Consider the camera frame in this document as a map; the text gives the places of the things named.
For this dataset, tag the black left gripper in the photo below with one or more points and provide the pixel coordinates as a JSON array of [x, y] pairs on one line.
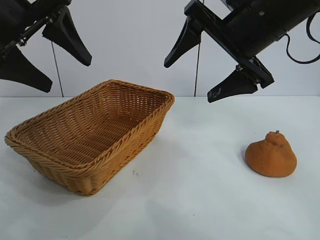
[[22, 22]]

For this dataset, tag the bumpy orange fruit with stem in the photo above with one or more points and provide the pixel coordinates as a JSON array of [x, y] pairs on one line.
[[270, 160]]

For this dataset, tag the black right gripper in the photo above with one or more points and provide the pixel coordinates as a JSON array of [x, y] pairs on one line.
[[255, 27]]

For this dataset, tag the tan woven wicker basket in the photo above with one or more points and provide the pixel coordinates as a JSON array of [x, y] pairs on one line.
[[75, 140]]

